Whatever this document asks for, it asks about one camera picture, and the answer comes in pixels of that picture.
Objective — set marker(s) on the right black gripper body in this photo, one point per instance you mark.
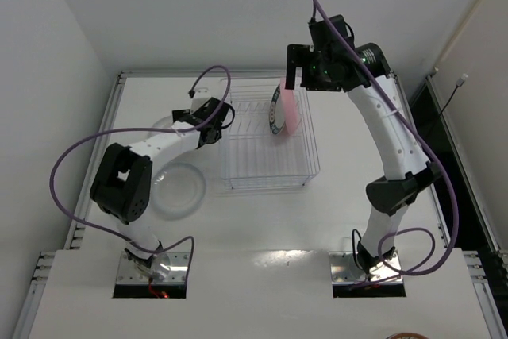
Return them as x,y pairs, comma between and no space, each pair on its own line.
296,58

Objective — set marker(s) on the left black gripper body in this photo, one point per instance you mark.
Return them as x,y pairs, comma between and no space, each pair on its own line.
184,115

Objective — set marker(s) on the pink plate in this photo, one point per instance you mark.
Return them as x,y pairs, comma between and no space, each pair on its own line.
290,108

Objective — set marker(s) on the green rimmed white plate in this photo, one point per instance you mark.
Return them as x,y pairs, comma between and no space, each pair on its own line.
276,116

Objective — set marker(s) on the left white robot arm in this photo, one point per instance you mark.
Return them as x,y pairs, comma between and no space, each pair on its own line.
122,185

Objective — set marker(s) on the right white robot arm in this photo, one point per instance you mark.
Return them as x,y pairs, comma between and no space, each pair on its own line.
407,170

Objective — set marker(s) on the brown bowl at edge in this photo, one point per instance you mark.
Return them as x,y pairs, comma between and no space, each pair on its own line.
407,335

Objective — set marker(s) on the clear wire dish rack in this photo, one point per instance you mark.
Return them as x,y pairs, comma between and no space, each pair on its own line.
253,157

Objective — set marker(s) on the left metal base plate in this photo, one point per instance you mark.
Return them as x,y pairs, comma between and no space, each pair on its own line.
169,268

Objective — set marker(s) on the metal base plate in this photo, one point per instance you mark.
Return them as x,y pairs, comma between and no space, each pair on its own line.
344,271
169,268

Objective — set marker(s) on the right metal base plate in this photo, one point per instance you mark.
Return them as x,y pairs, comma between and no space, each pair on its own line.
344,271

